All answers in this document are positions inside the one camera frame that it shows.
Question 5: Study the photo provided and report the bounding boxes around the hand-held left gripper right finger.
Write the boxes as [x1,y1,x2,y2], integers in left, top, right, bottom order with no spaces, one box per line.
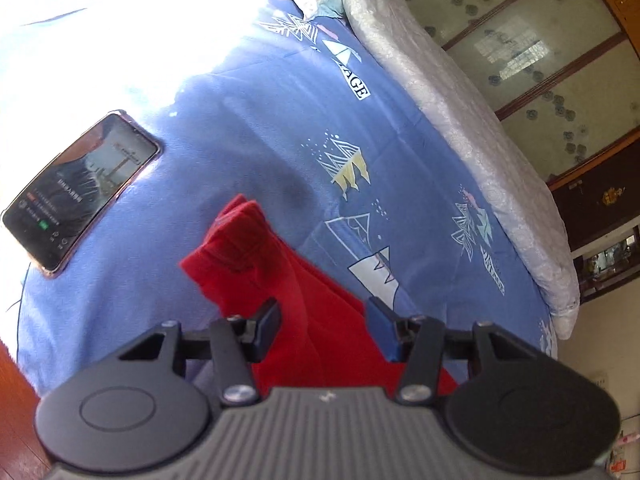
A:
[366,296,521,406]

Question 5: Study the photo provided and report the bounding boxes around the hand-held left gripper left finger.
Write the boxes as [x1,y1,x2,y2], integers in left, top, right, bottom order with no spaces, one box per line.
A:
[118,297,282,406]

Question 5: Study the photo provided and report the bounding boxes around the red pants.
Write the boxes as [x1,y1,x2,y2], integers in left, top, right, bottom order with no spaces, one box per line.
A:
[179,194,460,401]

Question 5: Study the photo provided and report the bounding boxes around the blue printed bed sheet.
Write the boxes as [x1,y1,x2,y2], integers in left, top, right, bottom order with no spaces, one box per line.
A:
[0,0,558,396]

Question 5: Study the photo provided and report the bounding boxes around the white folded quilt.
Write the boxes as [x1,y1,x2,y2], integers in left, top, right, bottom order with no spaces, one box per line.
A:
[324,0,581,341]

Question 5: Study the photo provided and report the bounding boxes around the smartphone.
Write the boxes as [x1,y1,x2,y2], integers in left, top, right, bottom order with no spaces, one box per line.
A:
[1,109,164,279]

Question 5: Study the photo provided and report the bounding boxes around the dark wooden door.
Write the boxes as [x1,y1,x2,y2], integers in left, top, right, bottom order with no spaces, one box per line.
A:
[549,157,640,256]

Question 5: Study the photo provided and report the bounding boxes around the gold door ornament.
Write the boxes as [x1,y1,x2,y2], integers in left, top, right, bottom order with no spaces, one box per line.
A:
[600,185,628,207]

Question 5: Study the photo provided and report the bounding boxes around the wardrobe with frosted sliding doors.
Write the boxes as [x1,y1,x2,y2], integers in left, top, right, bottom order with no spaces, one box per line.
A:
[384,0,640,192]

